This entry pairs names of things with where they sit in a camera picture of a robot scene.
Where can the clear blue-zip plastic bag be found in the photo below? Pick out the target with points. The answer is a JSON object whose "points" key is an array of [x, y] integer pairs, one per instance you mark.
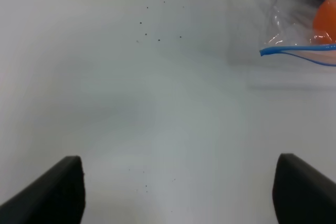
{"points": [[288, 30]]}

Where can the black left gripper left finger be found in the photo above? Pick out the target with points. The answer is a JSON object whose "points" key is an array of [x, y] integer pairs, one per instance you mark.
{"points": [[57, 196]]}

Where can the orange fruit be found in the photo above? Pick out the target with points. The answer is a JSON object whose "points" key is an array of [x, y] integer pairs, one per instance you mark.
{"points": [[324, 23]]}

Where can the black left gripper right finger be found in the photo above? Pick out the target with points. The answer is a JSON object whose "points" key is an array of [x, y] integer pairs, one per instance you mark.
{"points": [[302, 194]]}

